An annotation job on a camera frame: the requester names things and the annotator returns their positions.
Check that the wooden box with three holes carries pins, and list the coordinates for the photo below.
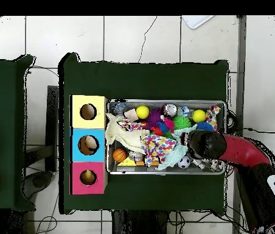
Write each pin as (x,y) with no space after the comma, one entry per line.
(88,124)

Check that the dark green table cloth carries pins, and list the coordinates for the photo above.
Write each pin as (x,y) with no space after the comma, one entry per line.
(1,97)
(140,80)

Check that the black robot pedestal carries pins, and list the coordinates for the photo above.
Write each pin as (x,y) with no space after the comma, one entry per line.
(140,224)

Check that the green spiky rubber ball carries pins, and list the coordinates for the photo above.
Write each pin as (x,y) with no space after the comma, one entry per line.
(181,121)

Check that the yellow ball with seam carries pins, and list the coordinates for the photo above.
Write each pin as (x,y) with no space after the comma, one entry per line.
(142,112)

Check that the mint green knitted cloth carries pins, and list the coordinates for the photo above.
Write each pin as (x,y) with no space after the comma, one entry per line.
(176,156)

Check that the wooden block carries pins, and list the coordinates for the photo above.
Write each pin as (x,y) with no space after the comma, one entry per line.
(130,114)

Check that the crushed red soda can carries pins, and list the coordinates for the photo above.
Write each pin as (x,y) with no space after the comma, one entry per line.
(170,109)

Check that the cream knitted cloth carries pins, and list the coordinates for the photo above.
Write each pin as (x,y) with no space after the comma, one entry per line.
(125,137)

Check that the plain yellow ball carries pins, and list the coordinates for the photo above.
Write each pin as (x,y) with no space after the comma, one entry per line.
(199,115)

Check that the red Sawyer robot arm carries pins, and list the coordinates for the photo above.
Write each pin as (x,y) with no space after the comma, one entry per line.
(239,151)

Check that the silver mesh bin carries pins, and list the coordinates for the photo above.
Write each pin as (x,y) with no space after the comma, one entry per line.
(157,103)

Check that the black stand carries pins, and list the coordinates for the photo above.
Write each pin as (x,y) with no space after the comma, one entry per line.
(52,126)

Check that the orange basketball toy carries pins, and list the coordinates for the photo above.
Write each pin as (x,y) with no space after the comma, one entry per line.
(119,155)

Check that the blue spiky rubber ball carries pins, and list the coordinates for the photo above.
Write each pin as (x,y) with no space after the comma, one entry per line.
(205,126)

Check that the yellow duck plush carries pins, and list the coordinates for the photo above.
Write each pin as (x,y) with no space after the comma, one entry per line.
(88,174)

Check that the white tray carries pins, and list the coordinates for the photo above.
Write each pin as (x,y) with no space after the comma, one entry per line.
(196,21)

